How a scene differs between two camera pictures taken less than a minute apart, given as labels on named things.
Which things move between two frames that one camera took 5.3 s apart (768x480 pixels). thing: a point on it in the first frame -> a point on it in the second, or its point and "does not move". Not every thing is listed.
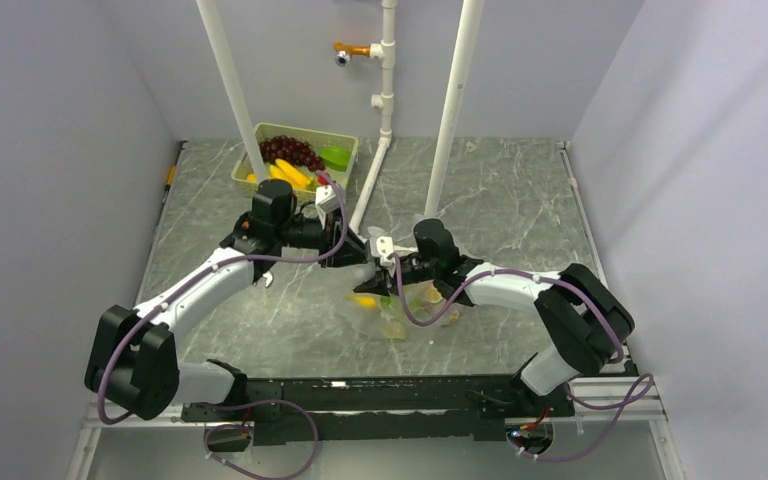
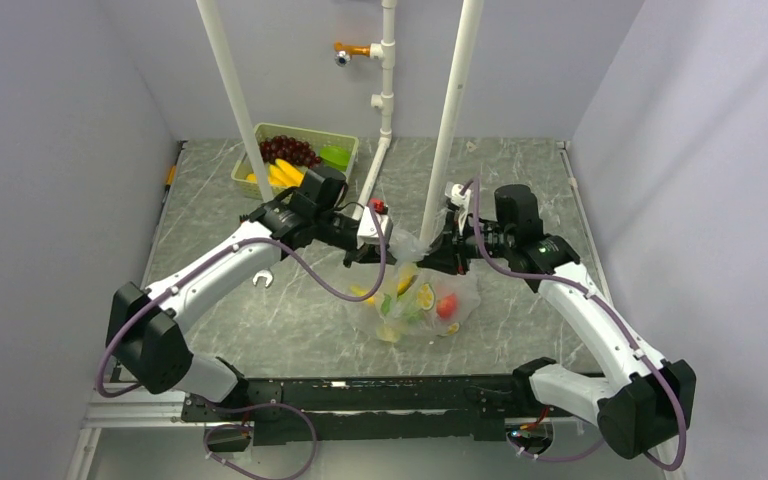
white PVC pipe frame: (387, 51) does not move
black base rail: (352, 409) does not move
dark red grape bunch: (282, 147) does not move
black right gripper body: (414, 269) -> (461, 248)
